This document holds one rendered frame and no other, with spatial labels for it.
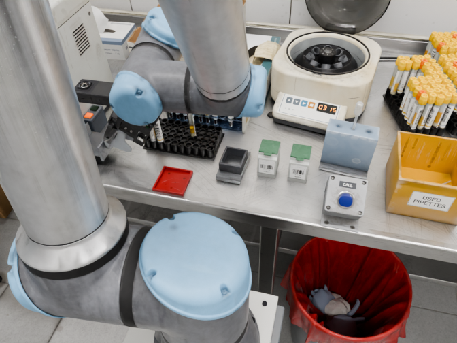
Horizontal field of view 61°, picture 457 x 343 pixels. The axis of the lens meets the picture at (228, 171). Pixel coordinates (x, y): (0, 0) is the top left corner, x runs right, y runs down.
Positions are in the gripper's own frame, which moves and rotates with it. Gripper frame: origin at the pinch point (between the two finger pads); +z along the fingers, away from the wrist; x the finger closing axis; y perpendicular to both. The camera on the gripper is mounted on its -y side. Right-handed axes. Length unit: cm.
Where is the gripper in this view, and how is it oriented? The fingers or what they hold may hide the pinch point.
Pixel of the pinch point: (108, 141)
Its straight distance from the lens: 89.8
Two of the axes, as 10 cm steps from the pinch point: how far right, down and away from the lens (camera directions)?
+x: 2.5, -7.1, 6.5
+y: 8.6, 4.8, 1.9
